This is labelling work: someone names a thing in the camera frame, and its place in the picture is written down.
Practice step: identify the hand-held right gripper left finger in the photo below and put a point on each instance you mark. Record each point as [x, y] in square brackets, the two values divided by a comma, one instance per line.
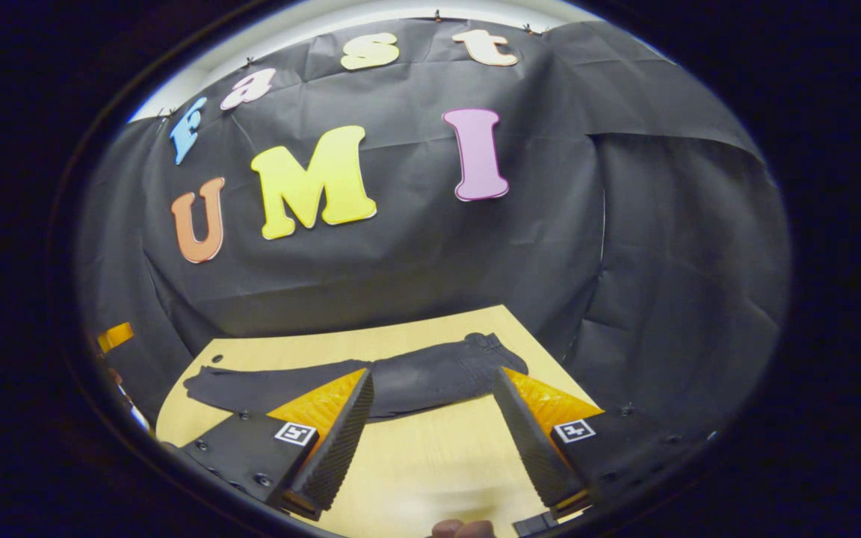
[337, 448]

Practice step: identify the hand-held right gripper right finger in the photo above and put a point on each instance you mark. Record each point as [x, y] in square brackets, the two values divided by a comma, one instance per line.
[531, 448]

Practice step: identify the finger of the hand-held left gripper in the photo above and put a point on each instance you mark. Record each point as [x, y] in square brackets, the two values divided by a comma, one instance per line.
[115, 337]

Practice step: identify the dark jeans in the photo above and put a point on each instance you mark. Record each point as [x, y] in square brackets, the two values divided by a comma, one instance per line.
[430, 377]

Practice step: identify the black backdrop cloth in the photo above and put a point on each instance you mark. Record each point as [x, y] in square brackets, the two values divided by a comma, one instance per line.
[438, 261]

